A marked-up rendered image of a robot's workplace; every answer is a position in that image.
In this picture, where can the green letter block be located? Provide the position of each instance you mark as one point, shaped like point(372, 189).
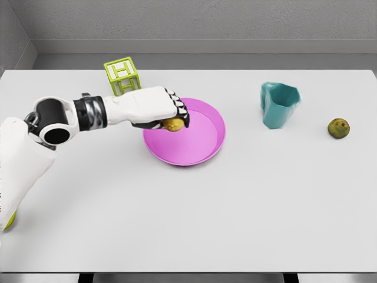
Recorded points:
point(122, 77)

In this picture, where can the pink round plate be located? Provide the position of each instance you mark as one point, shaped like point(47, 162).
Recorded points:
point(191, 138)

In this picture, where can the teal faceted cup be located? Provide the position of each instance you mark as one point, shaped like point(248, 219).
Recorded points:
point(278, 107)

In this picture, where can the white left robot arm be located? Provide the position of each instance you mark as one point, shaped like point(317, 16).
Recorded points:
point(44, 123)

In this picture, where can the yellow-green object under arm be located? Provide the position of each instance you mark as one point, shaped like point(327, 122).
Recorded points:
point(10, 221)

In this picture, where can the yellow lemon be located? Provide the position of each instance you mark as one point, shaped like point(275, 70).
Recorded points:
point(173, 125)

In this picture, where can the green-brown round fruit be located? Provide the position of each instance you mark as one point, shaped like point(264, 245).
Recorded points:
point(338, 127)

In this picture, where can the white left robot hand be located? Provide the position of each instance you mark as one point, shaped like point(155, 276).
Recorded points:
point(153, 104)

